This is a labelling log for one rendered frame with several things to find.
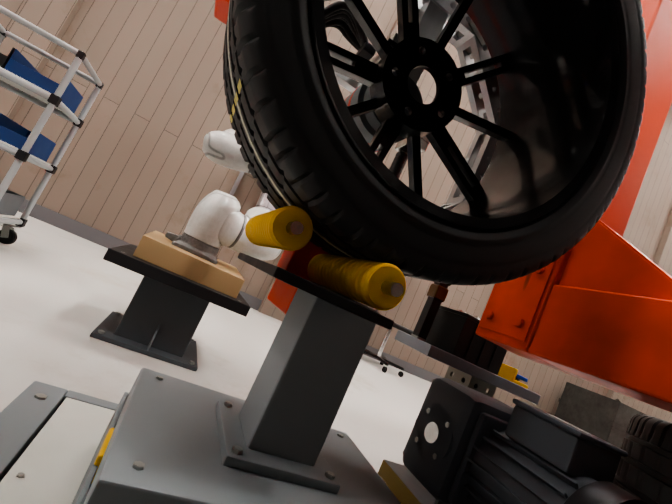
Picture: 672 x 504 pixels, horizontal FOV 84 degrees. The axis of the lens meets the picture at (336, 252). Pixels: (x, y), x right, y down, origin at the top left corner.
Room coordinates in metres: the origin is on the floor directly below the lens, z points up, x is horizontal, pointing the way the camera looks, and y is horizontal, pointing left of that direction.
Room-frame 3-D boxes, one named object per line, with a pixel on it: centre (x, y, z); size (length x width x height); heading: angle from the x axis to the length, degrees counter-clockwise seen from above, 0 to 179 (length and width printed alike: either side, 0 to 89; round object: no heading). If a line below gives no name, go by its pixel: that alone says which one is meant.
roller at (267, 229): (0.59, 0.10, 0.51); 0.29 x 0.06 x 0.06; 20
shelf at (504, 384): (1.12, -0.50, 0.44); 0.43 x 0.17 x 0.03; 110
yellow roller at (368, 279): (0.57, -0.03, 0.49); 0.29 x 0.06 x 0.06; 20
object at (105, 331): (1.55, 0.52, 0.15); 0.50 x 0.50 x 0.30; 20
